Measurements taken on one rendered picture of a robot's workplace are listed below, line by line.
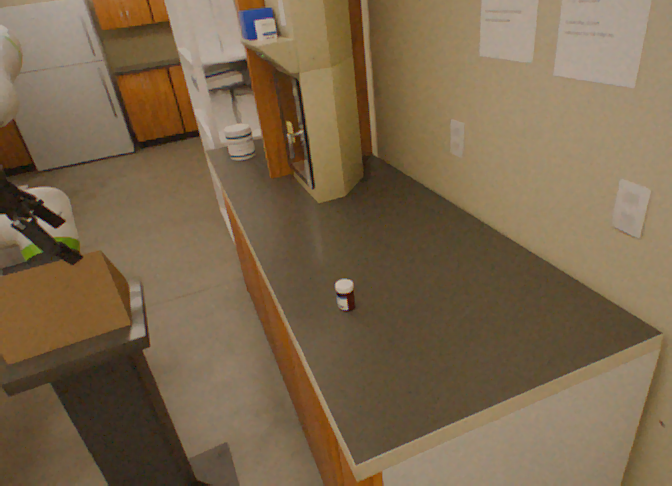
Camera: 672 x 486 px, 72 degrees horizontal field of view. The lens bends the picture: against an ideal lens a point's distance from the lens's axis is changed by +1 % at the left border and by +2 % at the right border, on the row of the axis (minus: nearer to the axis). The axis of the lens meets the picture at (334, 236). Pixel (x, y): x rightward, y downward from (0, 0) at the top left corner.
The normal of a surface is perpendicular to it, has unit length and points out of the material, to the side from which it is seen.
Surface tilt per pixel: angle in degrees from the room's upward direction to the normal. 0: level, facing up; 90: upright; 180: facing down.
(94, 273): 90
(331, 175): 90
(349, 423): 0
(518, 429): 90
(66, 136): 90
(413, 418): 0
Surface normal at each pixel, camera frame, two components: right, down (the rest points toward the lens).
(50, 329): 0.40, 0.41
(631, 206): -0.93, 0.27
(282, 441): -0.11, -0.87
